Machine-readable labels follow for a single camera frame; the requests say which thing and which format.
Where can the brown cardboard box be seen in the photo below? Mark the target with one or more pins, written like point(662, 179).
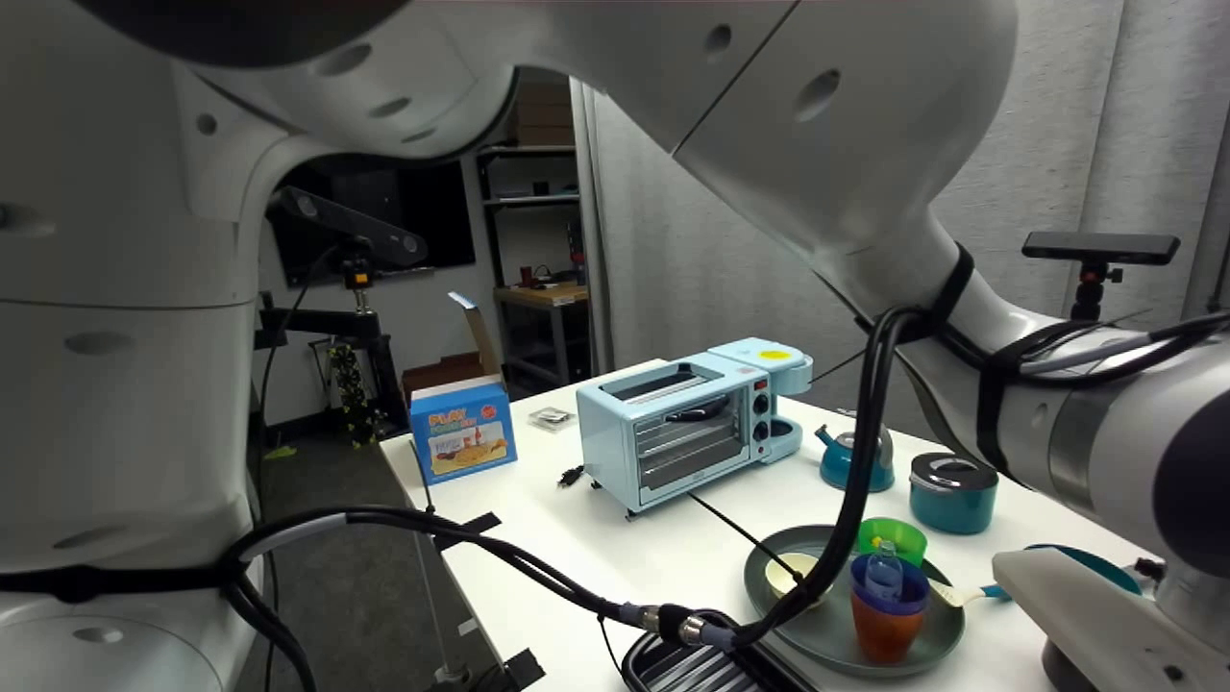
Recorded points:
point(463, 359)

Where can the grey round plate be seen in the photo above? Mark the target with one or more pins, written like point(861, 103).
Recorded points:
point(819, 627)

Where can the black grill rack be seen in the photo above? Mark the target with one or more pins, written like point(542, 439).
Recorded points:
point(694, 672)

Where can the green toy cup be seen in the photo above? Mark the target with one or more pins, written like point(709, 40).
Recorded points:
point(892, 539)

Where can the black wall monitor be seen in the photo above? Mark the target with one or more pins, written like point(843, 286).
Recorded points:
point(423, 213)

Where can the black bar camera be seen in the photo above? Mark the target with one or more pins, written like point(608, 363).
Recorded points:
point(1100, 249)

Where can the dark teal bowl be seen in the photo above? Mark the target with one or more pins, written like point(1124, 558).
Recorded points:
point(955, 493)

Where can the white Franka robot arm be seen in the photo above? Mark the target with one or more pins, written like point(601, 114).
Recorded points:
point(770, 103)

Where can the pale yellow toy piece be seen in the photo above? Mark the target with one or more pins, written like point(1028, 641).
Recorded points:
point(792, 573)

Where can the teal kettle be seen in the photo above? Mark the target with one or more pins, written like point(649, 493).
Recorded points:
point(838, 463)

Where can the blue printed box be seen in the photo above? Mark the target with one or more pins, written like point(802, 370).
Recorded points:
point(463, 432)

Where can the teal round dish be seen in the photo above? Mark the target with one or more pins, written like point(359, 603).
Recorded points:
point(1097, 563)

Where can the light blue toaster oven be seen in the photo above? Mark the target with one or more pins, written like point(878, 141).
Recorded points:
point(673, 427)

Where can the orange toy cup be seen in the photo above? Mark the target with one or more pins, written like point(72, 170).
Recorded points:
point(884, 633)

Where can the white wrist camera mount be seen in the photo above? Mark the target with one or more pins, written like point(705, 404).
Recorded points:
point(1100, 617)

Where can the black camera stand pole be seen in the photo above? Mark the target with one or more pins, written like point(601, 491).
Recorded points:
point(1097, 295)

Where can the small grey card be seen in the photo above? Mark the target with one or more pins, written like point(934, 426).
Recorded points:
point(550, 417)

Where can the blue toy cup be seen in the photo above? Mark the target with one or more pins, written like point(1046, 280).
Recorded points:
point(890, 577)

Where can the dark storage shelf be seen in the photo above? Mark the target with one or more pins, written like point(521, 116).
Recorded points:
point(541, 195)

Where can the black table clamp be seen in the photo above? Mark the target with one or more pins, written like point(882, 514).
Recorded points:
point(513, 672)

